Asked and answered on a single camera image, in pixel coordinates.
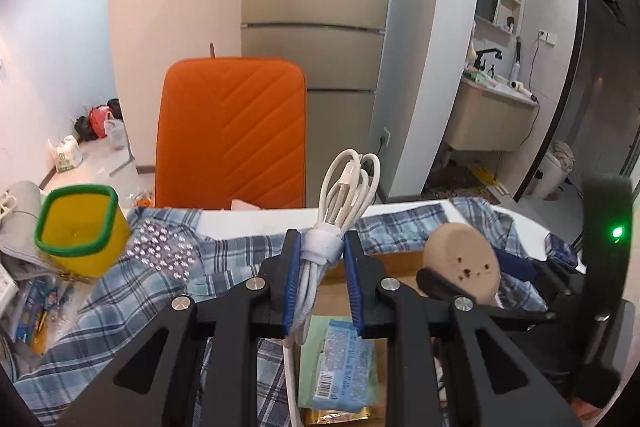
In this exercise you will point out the black faucet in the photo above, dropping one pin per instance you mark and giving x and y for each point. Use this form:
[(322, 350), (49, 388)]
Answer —
[(480, 59)]

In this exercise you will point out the blue plaid cloth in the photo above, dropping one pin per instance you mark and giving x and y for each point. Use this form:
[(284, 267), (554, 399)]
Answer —
[(229, 247)]

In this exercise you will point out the person's right hand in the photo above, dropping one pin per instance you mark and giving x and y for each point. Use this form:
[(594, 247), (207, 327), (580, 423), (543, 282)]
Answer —
[(584, 410)]

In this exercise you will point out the open cardboard box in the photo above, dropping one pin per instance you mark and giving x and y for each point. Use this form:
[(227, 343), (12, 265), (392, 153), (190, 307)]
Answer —
[(333, 301)]

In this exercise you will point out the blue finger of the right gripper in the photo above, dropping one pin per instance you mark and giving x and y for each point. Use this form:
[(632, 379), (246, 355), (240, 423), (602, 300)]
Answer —
[(523, 269), (438, 287)]

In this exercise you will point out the dark blue box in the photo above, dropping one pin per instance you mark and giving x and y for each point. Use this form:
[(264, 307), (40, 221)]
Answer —
[(557, 249)]

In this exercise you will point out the green wallet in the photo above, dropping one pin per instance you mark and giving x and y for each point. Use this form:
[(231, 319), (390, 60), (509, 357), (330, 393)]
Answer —
[(308, 358)]

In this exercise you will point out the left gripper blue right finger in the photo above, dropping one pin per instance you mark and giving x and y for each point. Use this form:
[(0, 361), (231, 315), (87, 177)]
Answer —
[(353, 257)]

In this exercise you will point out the beige refrigerator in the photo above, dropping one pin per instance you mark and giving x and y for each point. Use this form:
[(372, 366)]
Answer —
[(338, 45)]

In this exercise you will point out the blue tissue pack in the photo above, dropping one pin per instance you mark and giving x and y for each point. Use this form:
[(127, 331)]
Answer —
[(345, 377)]

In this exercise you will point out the beige bathroom vanity cabinet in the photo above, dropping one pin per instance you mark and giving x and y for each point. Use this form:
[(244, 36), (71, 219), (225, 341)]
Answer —
[(492, 118)]

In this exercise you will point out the round beige power bank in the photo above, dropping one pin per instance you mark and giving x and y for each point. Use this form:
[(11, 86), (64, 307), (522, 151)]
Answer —
[(461, 255)]

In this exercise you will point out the white power strip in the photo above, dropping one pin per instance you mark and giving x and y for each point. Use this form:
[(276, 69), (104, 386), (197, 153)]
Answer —
[(8, 288)]

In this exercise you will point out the white trash bin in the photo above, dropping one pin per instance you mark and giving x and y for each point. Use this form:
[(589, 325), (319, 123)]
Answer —
[(557, 163)]

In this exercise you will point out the orange chair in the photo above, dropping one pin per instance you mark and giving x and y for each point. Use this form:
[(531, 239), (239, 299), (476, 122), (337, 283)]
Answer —
[(232, 128)]

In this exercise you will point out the gold cigarette pack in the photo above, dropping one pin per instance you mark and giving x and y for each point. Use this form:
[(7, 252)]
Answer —
[(334, 417)]

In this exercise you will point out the beige bag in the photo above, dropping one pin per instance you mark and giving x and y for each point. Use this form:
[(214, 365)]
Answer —
[(19, 253)]

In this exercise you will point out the red bag on floor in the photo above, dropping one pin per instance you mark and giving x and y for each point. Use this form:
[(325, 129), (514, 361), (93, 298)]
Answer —
[(97, 117)]

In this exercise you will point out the white hair dryer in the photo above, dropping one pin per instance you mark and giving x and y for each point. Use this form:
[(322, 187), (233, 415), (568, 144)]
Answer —
[(519, 86)]

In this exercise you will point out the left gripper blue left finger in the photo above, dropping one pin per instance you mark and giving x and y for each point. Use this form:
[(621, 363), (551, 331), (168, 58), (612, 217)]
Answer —
[(290, 261)]

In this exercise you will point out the yellow green-rimmed container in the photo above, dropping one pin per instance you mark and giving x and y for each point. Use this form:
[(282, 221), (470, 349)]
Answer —
[(82, 229)]

